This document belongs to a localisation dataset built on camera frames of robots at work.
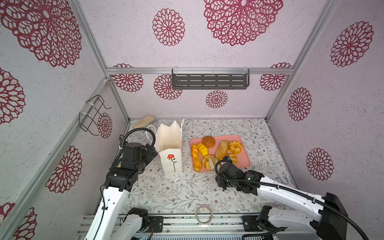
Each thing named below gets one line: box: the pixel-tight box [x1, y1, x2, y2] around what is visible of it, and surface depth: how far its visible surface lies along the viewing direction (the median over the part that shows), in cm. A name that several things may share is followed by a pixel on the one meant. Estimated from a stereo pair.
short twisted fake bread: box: [197, 142, 209, 157], surface depth 102 cm
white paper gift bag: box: [155, 120, 183, 177], surface depth 83 cm
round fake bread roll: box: [229, 154, 238, 166], surface depth 96 cm
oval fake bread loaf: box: [215, 140, 230, 162], surface depth 100 cm
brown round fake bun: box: [202, 135, 216, 149], surface depth 105 cm
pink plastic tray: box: [190, 134, 251, 172], surface depth 101 cm
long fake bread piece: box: [191, 144, 202, 172], surface depth 97 cm
